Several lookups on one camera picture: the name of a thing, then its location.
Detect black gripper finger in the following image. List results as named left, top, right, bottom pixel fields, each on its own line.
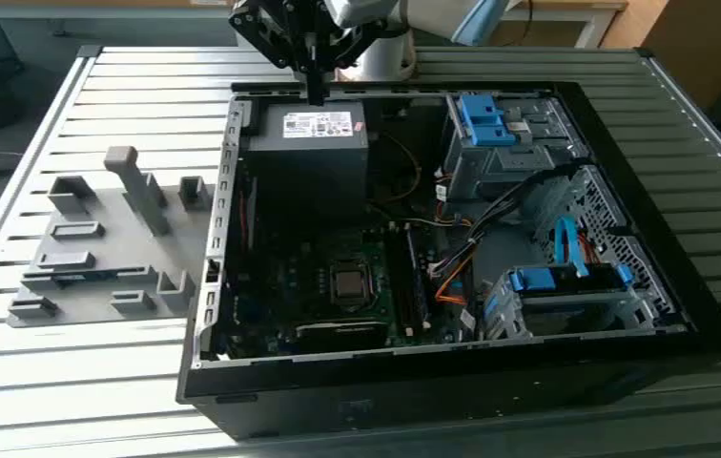
left=227, top=0, right=319, bottom=106
left=316, top=26, right=373, bottom=107

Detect RAM stick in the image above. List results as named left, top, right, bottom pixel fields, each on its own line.
left=51, top=271, right=145, bottom=283

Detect grey power supply unit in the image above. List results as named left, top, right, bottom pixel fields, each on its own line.
left=245, top=100, right=373, bottom=230

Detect grey metal drive cage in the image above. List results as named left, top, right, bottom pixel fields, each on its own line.
left=442, top=93, right=591, bottom=201

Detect grey parts rack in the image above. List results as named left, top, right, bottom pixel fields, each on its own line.
left=7, top=145, right=215, bottom=330

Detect silver CPU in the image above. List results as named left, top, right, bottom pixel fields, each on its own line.
left=332, top=266, right=368, bottom=300

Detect green motherboard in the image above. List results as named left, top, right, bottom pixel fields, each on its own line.
left=225, top=214, right=483, bottom=359

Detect metal CPU socket cover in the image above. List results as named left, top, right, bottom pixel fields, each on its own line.
left=325, top=260, right=375, bottom=306

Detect brown wooden cabinet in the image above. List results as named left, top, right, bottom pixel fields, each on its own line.
left=600, top=0, right=721, bottom=114

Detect hard disk in blue carrier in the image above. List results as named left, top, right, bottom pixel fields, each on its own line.
left=506, top=264, right=632, bottom=295

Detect black graphics card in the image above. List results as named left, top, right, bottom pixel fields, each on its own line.
left=292, top=320, right=391, bottom=352

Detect grey metal disk bay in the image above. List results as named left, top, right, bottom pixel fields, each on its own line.
left=480, top=274, right=678, bottom=341

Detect black open PC case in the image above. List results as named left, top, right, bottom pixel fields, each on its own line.
left=173, top=80, right=721, bottom=440

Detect blue drive latch bracket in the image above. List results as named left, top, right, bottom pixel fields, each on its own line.
left=459, top=94, right=520, bottom=148

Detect thin orange wire loop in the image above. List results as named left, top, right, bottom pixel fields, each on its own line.
left=365, top=132, right=424, bottom=205

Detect blue SATA cable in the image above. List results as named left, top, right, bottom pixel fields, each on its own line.
left=554, top=215, right=592, bottom=279

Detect orange yellow power wires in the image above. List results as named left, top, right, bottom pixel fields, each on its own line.
left=432, top=238, right=483, bottom=306

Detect red SATA cable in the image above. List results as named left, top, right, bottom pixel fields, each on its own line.
left=575, top=232, right=602, bottom=266

